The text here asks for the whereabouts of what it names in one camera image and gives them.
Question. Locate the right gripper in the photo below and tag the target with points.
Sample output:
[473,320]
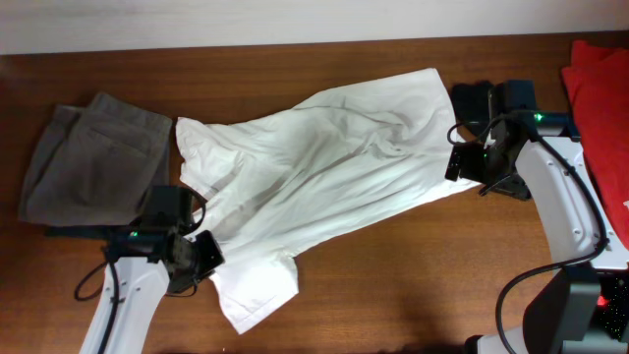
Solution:
[469,170]

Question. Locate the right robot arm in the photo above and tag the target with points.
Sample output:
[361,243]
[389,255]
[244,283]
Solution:
[579,303]

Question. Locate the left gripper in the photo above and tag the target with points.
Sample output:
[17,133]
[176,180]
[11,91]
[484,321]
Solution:
[214,258]

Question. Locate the white polo shirt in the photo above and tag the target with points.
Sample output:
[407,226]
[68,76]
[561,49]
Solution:
[341,160]

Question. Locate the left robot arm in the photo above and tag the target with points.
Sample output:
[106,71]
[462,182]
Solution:
[162,253]

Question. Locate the black garment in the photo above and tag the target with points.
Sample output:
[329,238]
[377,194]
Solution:
[470,104]

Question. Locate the red garment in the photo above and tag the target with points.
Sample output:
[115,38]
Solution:
[597,85]

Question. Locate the folded grey trousers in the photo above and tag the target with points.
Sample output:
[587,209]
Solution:
[94,165]

